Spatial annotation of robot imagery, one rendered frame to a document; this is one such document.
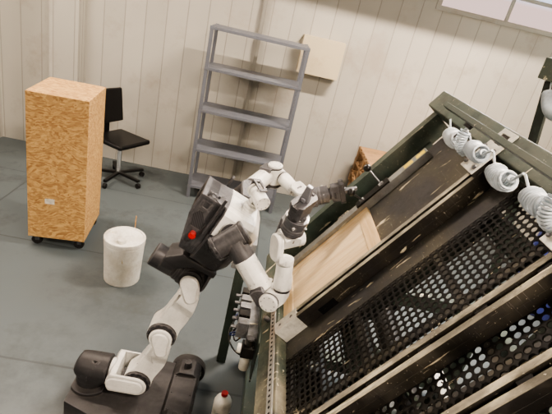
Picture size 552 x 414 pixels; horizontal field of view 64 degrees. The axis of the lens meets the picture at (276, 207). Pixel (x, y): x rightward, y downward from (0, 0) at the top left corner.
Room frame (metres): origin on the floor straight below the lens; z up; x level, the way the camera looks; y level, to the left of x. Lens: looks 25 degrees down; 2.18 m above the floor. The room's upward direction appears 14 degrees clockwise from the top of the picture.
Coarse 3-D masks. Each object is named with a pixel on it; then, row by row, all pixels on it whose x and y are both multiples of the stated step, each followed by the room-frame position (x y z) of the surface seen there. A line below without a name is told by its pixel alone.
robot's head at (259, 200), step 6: (252, 186) 1.75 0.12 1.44; (252, 192) 1.72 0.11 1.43; (258, 192) 1.70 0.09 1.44; (264, 192) 1.72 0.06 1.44; (252, 198) 1.70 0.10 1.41; (258, 198) 1.67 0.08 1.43; (264, 198) 1.68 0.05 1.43; (246, 204) 1.70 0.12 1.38; (252, 204) 1.71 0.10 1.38; (258, 204) 1.67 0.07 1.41; (264, 204) 1.69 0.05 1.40
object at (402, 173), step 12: (420, 156) 2.03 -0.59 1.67; (432, 156) 2.03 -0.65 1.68; (408, 168) 2.02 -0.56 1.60; (396, 180) 2.02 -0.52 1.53; (384, 192) 2.02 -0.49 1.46; (372, 204) 2.02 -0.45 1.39; (348, 216) 2.01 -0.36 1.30; (336, 228) 2.01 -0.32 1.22; (324, 240) 2.00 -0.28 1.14; (300, 252) 2.04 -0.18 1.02
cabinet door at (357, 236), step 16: (352, 224) 1.95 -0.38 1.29; (368, 224) 1.85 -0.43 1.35; (336, 240) 1.94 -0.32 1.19; (352, 240) 1.83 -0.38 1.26; (368, 240) 1.74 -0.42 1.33; (320, 256) 1.90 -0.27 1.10; (336, 256) 1.80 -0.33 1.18; (352, 256) 1.71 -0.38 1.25; (304, 272) 1.88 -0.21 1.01; (320, 272) 1.78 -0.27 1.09; (336, 272) 1.69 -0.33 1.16; (304, 288) 1.75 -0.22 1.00; (288, 304) 1.71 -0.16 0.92
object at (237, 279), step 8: (240, 280) 2.18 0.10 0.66; (232, 288) 2.18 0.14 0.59; (240, 288) 2.19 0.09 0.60; (232, 296) 2.18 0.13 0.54; (232, 304) 2.18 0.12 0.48; (232, 312) 2.18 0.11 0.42; (224, 320) 2.19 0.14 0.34; (232, 320) 2.18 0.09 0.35; (224, 328) 2.18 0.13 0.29; (232, 328) 2.19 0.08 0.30; (224, 336) 2.18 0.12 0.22; (224, 344) 2.18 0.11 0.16; (224, 352) 2.18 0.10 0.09; (216, 360) 2.18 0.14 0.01; (224, 360) 2.19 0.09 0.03
